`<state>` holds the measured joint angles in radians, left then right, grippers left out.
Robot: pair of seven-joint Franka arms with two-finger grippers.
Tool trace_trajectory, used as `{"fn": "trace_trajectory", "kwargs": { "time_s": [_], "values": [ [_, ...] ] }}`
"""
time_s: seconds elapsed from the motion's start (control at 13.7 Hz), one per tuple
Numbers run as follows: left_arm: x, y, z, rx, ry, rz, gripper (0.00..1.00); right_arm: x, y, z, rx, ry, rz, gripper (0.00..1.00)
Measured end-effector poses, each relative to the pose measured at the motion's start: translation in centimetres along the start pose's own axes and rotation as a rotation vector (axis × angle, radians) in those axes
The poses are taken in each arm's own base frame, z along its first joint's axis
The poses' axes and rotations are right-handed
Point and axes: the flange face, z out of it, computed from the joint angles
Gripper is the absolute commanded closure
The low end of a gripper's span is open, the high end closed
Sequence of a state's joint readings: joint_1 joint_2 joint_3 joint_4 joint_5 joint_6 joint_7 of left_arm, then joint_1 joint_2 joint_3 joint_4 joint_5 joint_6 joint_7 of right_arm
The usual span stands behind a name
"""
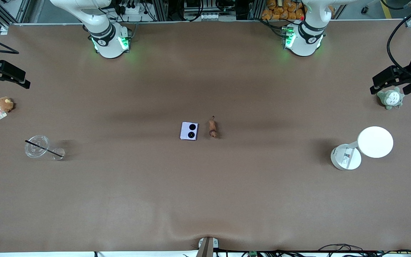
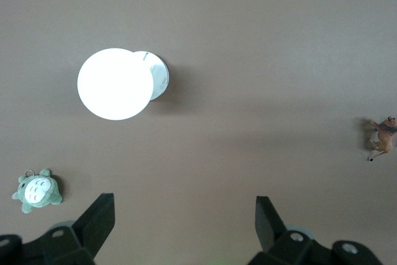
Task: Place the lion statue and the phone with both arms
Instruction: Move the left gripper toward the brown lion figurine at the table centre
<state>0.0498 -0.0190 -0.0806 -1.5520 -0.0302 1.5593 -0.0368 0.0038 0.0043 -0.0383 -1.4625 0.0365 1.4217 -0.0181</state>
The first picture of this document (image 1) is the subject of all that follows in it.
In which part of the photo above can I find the grey green Totoro plush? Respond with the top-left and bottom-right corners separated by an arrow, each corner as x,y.
376,87 -> 405,111

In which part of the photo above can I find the black floor cable bundle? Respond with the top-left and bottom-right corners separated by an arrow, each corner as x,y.
316,243 -> 411,257

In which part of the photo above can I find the white power strip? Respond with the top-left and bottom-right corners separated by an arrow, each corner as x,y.
117,2 -> 151,16

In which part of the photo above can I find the lilac flip phone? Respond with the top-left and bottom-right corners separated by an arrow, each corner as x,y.
180,122 -> 199,141

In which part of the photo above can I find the brown plush toy with tag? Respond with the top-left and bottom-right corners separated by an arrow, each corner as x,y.
0,96 -> 15,120

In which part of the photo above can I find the clear plastic cup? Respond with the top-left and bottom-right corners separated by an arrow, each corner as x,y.
24,135 -> 66,161

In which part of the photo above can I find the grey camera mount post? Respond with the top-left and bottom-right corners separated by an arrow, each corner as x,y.
196,236 -> 219,257

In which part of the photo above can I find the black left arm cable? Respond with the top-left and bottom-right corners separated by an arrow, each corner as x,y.
386,0 -> 411,76

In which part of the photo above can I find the white round desk lamp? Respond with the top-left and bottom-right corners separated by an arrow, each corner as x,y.
330,126 -> 394,171

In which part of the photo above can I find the brown lion statue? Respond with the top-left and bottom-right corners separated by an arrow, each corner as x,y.
208,115 -> 219,139

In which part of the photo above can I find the black drinking straw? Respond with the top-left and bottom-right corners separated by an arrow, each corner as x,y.
25,140 -> 64,158

